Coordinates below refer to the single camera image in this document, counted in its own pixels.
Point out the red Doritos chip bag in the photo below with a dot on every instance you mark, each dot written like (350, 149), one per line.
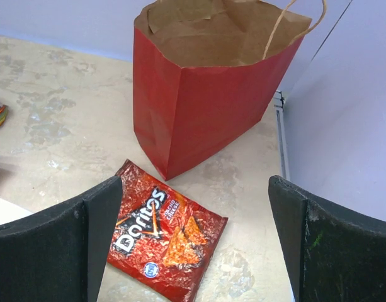
(162, 238)

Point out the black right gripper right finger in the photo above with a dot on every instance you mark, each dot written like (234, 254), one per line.
(331, 253)

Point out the red paper bag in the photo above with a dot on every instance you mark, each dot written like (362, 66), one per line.
(204, 73)

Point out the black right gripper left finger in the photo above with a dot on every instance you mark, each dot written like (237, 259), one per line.
(60, 253)

